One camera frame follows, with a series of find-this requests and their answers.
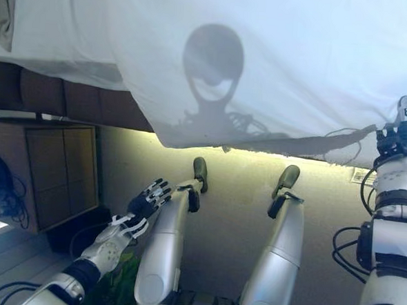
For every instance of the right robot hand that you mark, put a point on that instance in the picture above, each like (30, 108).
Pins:
(403, 137)

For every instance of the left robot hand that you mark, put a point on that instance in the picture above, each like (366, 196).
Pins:
(148, 201)

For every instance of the white duvet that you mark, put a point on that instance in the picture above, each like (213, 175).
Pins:
(264, 59)

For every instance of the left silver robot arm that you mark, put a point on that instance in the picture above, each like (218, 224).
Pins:
(104, 250)

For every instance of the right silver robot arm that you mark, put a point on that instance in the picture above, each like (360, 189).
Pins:
(391, 240)

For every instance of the green bag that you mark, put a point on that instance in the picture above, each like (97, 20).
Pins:
(123, 279)

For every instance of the wooden nightstand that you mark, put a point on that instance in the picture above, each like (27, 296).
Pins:
(60, 171)

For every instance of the white sheeted mattress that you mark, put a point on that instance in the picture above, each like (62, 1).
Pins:
(66, 23)

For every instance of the brown upholstered bed frame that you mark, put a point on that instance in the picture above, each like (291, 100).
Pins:
(72, 96)

